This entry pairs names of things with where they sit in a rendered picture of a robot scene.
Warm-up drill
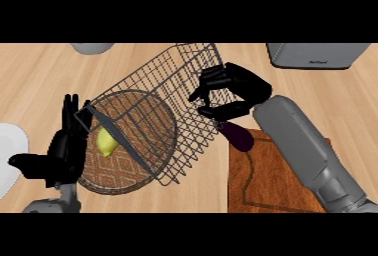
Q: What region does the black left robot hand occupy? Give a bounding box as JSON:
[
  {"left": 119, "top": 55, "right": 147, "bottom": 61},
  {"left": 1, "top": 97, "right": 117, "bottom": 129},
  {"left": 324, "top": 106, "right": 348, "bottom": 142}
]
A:
[{"left": 7, "top": 93, "right": 94, "bottom": 189}]

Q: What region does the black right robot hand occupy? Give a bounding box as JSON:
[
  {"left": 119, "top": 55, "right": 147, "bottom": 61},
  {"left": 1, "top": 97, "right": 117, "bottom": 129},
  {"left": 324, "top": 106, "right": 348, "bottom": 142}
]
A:
[{"left": 187, "top": 62, "right": 272, "bottom": 123}]

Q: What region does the dark purple eggplant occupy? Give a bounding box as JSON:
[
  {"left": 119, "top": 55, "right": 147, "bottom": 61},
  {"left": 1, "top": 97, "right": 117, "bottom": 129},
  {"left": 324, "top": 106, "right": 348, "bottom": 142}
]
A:
[{"left": 216, "top": 121, "right": 255, "bottom": 153}]

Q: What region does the brown wooden cutting board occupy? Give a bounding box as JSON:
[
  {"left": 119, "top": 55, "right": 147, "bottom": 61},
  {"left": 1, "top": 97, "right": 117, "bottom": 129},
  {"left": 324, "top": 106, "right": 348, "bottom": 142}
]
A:
[{"left": 225, "top": 128, "right": 332, "bottom": 214}]

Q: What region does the yellow lemon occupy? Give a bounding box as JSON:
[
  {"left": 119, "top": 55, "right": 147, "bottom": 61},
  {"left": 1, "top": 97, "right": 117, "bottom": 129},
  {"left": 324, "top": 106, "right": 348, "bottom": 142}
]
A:
[{"left": 94, "top": 126, "right": 120, "bottom": 159}]

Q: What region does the white rounded object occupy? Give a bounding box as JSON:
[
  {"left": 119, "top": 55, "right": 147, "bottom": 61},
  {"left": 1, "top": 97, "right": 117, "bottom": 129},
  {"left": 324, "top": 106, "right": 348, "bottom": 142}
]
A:
[{"left": 0, "top": 122, "right": 29, "bottom": 200}]

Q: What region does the round patterned woven placemat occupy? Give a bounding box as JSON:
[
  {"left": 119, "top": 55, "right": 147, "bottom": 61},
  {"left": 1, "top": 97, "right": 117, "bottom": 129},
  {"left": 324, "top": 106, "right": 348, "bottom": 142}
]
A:
[{"left": 76, "top": 89, "right": 178, "bottom": 196}]

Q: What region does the grey box appliance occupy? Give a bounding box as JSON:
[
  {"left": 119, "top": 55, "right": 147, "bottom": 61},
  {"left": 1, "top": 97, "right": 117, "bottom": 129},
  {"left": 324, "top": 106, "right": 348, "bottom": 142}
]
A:
[{"left": 265, "top": 43, "right": 371, "bottom": 70}]

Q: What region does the pale grey round object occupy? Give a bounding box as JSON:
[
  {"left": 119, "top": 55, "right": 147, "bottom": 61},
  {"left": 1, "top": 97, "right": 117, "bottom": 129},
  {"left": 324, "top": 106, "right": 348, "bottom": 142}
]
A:
[{"left": 69, "top": 43, "right": 114, "bottom": 56}]

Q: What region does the grey wire basket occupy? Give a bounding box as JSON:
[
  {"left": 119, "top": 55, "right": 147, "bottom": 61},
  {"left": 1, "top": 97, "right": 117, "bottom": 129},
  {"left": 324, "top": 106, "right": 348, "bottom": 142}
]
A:
[{"left": 73, "top": 43, "right": 236, "bottom": 187}]

